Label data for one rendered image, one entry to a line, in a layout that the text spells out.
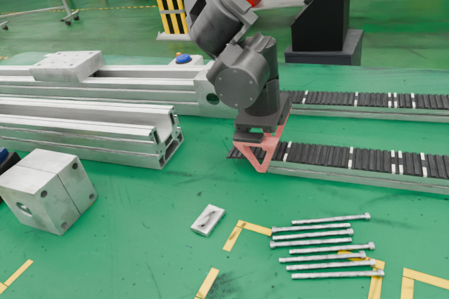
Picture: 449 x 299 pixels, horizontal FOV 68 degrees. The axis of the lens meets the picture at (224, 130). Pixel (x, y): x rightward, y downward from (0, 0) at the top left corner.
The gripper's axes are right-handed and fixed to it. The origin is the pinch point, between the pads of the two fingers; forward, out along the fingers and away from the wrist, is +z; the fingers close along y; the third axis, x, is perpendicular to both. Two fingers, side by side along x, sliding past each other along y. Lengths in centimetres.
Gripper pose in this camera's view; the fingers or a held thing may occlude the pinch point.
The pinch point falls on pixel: (267, 153)
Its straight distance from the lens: 57.8
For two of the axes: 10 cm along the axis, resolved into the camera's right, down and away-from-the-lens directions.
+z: 1.5, 8.3, 5.3
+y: -3.6, 5.5, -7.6
